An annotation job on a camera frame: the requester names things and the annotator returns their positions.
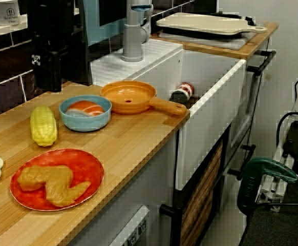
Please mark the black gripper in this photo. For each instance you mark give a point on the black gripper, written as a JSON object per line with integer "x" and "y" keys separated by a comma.
{"x": 49, "y": 33}

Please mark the yellow toy corn cob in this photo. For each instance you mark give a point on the yellow toy corn cob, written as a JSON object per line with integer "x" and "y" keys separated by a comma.
{"x": 44, "y": 125}

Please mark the salmon sushi toy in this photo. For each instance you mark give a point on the salmon sushi toy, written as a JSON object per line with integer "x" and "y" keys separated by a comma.
{"x": 87, "y": 109}

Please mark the light blue bowl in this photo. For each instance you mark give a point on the light blue bowl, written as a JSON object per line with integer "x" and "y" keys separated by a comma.
{"x": 87, "y": 124}

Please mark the labelled white canister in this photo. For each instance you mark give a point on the labelled white canister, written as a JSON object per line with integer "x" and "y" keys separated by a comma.
{"x": 5, "y": 12}

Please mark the orange toy frying pan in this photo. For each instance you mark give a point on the orange toy frying pan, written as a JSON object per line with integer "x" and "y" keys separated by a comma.
{"x": 128, "y": 94}

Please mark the grey toy faucet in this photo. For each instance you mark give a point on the grey toy faucet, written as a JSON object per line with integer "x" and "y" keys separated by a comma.
{"x": 132, "y": 38}

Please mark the red plate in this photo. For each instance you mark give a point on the red plate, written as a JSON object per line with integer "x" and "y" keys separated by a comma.
{"x": 87, "y": 166}

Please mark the long wooden countertop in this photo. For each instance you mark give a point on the long wooden countertop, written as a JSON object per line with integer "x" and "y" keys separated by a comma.
{"x": 128, "y": 143}

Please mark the brown toy chicken wing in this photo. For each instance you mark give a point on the brown toy chicken wing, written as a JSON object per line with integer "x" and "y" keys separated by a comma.
{"x": 51, "y": 184}

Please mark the orange beans can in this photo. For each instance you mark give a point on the orange beans can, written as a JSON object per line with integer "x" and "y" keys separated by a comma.
{"x": 184, "y": 89}

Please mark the cream cutting board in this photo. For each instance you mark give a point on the cream cutting board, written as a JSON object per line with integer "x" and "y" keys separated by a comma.
{"x": 202, "y": 24}

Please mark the white sink basin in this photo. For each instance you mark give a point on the white sink basin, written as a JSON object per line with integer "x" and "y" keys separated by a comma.
{"x": 210, "y": 128}

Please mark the grey dishwasher panel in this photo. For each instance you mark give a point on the grey dishwasher panel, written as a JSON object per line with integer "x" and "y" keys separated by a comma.
{"x": 138, "y": 225}

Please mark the grey stove mat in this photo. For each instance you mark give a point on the grey stove mat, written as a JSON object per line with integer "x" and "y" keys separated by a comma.
{"x": 228, "y": 44}

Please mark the wooden crate drawer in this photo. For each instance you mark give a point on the wooden crate drawer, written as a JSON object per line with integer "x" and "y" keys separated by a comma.
{"x": 200, "y": 200}

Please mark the short wooden countertop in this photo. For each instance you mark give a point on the short wooden countertop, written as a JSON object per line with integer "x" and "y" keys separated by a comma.
{"x": 261, "y": 38}

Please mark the green clamp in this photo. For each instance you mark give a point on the green clamp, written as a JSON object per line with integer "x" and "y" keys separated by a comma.
{"x": 251, "y": 184}

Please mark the black angled post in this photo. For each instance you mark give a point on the black angled post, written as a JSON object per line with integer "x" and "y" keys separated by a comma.
{"x": 80, "y": 66}

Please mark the aluminium extrusion frame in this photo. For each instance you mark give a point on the aluminium extrusion frame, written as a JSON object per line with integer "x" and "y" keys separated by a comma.
{"x": 269, "y": 189}

